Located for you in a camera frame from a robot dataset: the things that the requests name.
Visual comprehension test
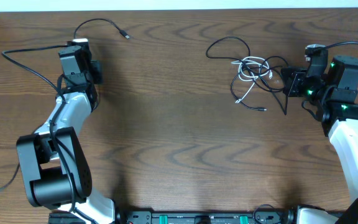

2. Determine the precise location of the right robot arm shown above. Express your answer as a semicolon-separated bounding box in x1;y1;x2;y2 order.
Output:
281;45;358;223

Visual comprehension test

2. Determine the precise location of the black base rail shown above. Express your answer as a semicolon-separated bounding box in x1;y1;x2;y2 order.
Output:
48;203;295;224

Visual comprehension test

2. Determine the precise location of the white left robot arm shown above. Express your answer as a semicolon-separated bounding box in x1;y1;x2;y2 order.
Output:
16;39;116;223

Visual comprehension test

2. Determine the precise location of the white USB cable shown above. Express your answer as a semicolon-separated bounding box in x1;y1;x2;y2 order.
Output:
230;55;273;105

